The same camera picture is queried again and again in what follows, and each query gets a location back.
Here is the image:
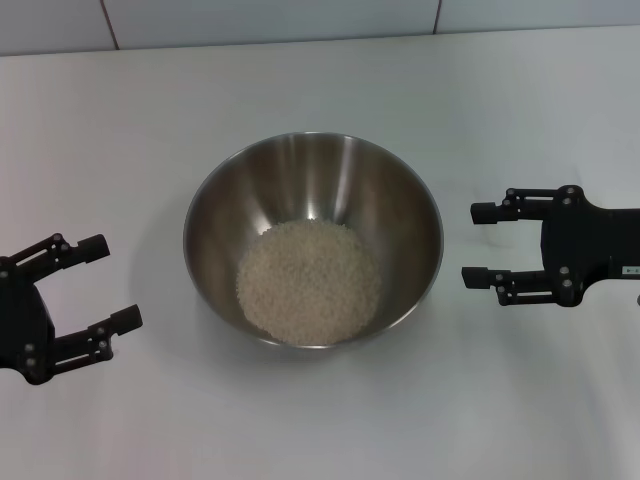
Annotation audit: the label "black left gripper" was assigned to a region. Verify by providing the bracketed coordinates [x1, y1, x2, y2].
[0, 232, 145, 387]

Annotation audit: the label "clear plastic cup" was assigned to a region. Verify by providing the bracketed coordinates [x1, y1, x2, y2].
[477, 219, 546, 274]

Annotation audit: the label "stainless steel mixing bowl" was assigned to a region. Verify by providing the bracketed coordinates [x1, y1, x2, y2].
[182, 130, 445, 350]

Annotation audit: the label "white rice grains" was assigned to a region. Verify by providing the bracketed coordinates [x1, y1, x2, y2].
[235, 219, 383, 347]

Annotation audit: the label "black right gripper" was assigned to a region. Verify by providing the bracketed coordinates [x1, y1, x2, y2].
[460, 185, 640, 308]

